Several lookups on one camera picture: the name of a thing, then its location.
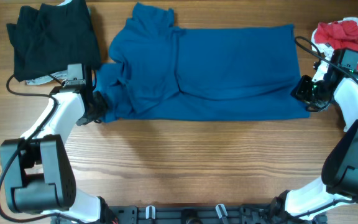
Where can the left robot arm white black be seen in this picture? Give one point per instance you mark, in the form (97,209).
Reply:
(36,173)

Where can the blue polo shirt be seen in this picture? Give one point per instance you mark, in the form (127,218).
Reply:
(161,71)

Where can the red and white garment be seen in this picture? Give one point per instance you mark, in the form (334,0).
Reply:
(336,35)

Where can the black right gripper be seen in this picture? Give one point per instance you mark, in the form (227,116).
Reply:
(305,92)

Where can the folded dark green garment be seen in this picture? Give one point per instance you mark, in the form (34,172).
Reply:
(49,39)

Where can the folded light grey garment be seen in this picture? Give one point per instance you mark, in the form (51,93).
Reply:
(48,78)

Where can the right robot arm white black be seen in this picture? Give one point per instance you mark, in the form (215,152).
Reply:
(338,183)

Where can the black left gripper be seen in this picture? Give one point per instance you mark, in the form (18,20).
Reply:
(95,107)

